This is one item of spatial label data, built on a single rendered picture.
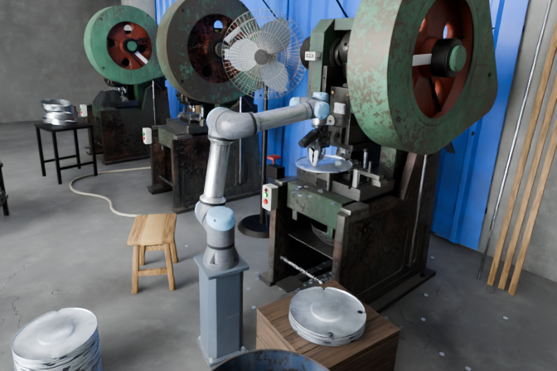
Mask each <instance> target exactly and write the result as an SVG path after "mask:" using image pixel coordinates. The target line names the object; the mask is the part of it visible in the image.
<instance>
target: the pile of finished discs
mask: <svg viewBox="0 0 557 371"><path fill-rule="evenodd" d="M364 312H365V308H364V306H363V305H362V304H361V303H360V302H359V301H358V300H357V299H356V298H355V297H354V296H353V295H351V294H349V293H347V292H345V291H342V290H340V289H336V288H333V287H328V288H325V290H323V288H322V287H310V288H307V289H305V290H302V291H300V292H299V293H297V294H296V295H295V296H294V297H293V299H292V300H291V301H290V305H289V321H290V324H291V326H292V327H293V329H294V330H295V331H298V332H297V333H298V334H299V335H301V336H302V337H303V338H304V339H306V340H309V341H311V342H313V343H315V344H318V345H326V346H341V345H347V344H350V343H352V342H351V341H355V340H357V339H358V338H359V337H360V336H361V335H362V333H363V331H364V329H365V325H366V313H364Z"/></svg>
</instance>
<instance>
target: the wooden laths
mask: <svg viewBox="0 0 557 371"><path fill-rule="evenodd" d="M552 2H553V0H549V1H548V5H547V8H546V11H545V17H544V21H543V24H542V27H541V31H540V36H539V40H538V43H537V47H536V50H535V56H534V59H533V62H532V66H531V69H530V75H529V79H528V82H527V86H526V91H525V94H524V98H523V101H522V105H521V111H520V113H519V117H518V120H517V124H516V130H515V133H514V137H513V139H512V143H511V149H510V152H509V156H508V159H507V163H506V168H505V171H504V175H503V178H502V182H501V188H500V190H499V194H498V197H497V201H496V207H495V210H494V214H493V217H492V222H491V226H490V229H489V233H488V236H487V242H486V245H485V248H484V252H483V255H482V261H481V265H480V268H479V271H478V274H477V280H480V279H481V275H482V270H483V267H484V263H485V260H486V256H487V251H488V248H489V244H490V241H491V237H492V232H493V229H494V225H495V222H496V216H497V213H498V210H499V206H500V203H501V197H502V194H503V191H504V187H505V184H506V178H507V174H508V171H509V168H510V164H511V159H512V155H513V152H514V149H515V145H516V139H517V136H518V133H519V130H520V126H521V120H522V117H523V113H524V111H525V107H526V101H527V98H528V94H529V92H530V86H531V82H532V79H533V75H534V73H535V67H536V63H537V60H538V56H539V53H540V48H541V44H542V41H543V37H544V34H545V28H546V25H547V21H548V18H549V14H550V9H551V6H552ZM556 50H557V21H556V23H555V29H554V33H553V36H552V39H551V43H550V48H549V51H548V55H547V58H546V62H545V67H544V70H543V74H542V77H541V80H540V86H539V89H538V93H537V95H536V99H535V105H534V108H533V111H532V115H531V118H530V123H529V127H528V130H527V134H526V139H525V142H524V146H523V149H522V152H521V158H520V161H519V164H518V167H517V171H516V177H515V180H514V183H513V186H512V190H511V195H510V199H509V202H508V206H507V208H506V214H505V218H504V220H503V224H502V227H501V233H500V236H499V239H498V243H497V246H496V251H495V255H494V258H493V262H492V267H491V271H490V274H489V277H488V280H487V284H488V285H491V286H493V284H494V281H495V277H496V272H497V269H498V266H499V262H500V259H501V254H502V250H503V247H504V244H505V241H506V235H507V232H508V229H509V225H510V222H511V216H512V213H513V210H514V207H515V203H516V198H517V195H518V191H519V188H520V185H521V179H522V177H523V173H524V170H525V166H526V161H527V157H528V155H529V151H530V145H531V143H532V139H533V136H534V132H535V127H536V124H537V121H538V117H539V114H540V109H541V105H542V102H543V99H544V96H545V90H546V87H547V84H548V80H549V77H550V72H551V68H552V65H553V62H554V58H555V53H556ZM556 101H557V72H556V76H555V81H554V84H553V88H552V90H551V94H550V99H549V102H548V106H547V109H546V112H545V117H544V121H543V124H542V127H541V130H540V135H539V139H538V142H537V145H536V149H535V155H534V157H533V161H532V164H531V167H530V173H529V175H528V179H527V182H526V187H525V191H524V194H523V197H522V201H521V206H520V209H519V212H518V215H517V219H516V224H515V228H514V231H513V234H512V237H511V242H510V246H509V249H508V252H507V255H506V261H505V264H504V268H503V270H502V274H501V279H500V282H499V286H498V288H501V289H502V290H504V289H505V287H506V281H507V278H508V275H509V271H510V269H511V264H512V260H513V257H514V254H515V251H516V245H517V242H518V239H519V236H520V232H521V227H522V224H523V221H524V218H525V215H526V209H527V206H528V203H529V199H530V194H531V191H532V188H533V185H534V182H535V176H536V173H537V170H538V166H539V164H540V159H541V155H542V152H543V149H544V145H545V140H546V137H547V134H548V131H549V127H550V122H551V119H552V116H553V112H554V110H555V104H556ZM556 147H557V119H556V122H555V127H554V130H553V133H552V136H551V139H550V144H549V148H548V151H547V154H546V158H545V163H544V165H543V169H542V172H541V175H540V180H539V184H538V187H537V190H536V193H535V198H534V202H533V205H532V208H531V211H530V216H529V219H528V223H527V225H526V231H525V234H524V238H523V240H522V244H521V249H520V252H519V255H518V259H517V261H516V267H515V270H514V273H513V276H512V279H511V285H510V288H509V291H508V293H509V294H511V295H513V296H514V295H515V293H516V288H517V284H518V282H519V278H520V275H521V270H522V267H523V264H524V261H525V258H526V252H527V249H528V246H529V243H530V238H531V235H532V232H533V228H534V226H535V221H536V217H537V214H538V211H539V208H540V202H541V200H542V196H543V194H544V190H545V185H546V182H547V179H548V175H549V173H550V168H551V164H552V161H553V158H554V155H555V150H556Z"/></svg>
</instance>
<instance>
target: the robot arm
mask: <svg viewBox="0 0 557 371"><path fill-rule="evenodd" d="M328 99H329V98H328V93H323V92H315V93H313V96H312V97H296V98H292V99H291V100H290V103H289V106H288V107H284V108H276V109H273V110H269V111H264V112H260V113H252V112H248V113H237V112H234V111H232V110H230V109H228V108H222V107H219V108H214V109H213V110H211V111H210V112H209V114H208V116H207V120H206V122H207V126H208V128H209V132H208V138H209V140H210V141H211V146H210V152H209V159H208V165H207V172H206V183H205V189H204V194H203V195H201V196H200V200H199V202H198V203H197V204H196V208H195V213H196V218H197V219H198V221H199V222H200V223H201V224H202V226H203V227H204V229H205V230H206V232H207V247H206V251H205V254H204V257H203V263H204V265H205V266H206V267H207V268H209V269H211V270H215V271H224V270H228V269H231V268H233V267H235V266H236V265H237V264H238V262H239V255H238V253H237V250H236V247H235V214H234V212H233V211H232V210H231V209H229V208H226V207H225V197H224V196H223V194H224V188H225V177H226V171H227V165H228V159H229V154H230V144H231V143H233V142H234V141H235V139H239V138H243V137H250V136H254V135H256V134H257V133H258V132H260V131H263V130H267V129H270V128H277V127H281V126H285V125H289V124H292V123H299V122H302V121H306V120H309V119H311V120H312V128H315V129H312V130H311V131H310V132H309V133H308V134H307V135H306V136H305V137H303V138H302V139H301V140H300V141H299V142H298V145H299V146H300V147H303V148H306V147H308V155H309V158H310V161H311V163H312V166H316V165H317V164H318V162H319V161H321V160H322V159H323V158H324V155H322V149H323V148H326V147H330V137H329V136H328V124H327V116H328V115H329V113H330V106H329V105H328V103H329V102H328ZM326 124H327V125H326ZM327 140H329V145H327Z"/></svg>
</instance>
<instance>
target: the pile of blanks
mask: <svg viewBox="0 0 557 371"><path fill-rule="evenodd" d="M99 345H100V343H99V332H98V324H97V328H96V330H95V332H94V334H93V335H92V337H91V338H90V339H89V340H88V341H87V342H86V343H85V344H83V345H82V346H81V347H79V348H78V349H77V350H75V351H73V352H71V353H69V354H67V355H65V356H62V357H60V358H58V359H57V358H54V359H53V360H48V361H43V362H28V361H25V360H22V359H19V358H18V357H17V356H16V355H15V354H14V353H13V352H12V355H13V359H14V369H15V371H103V368H102V358H101V349H100V346H99Z"/></svg>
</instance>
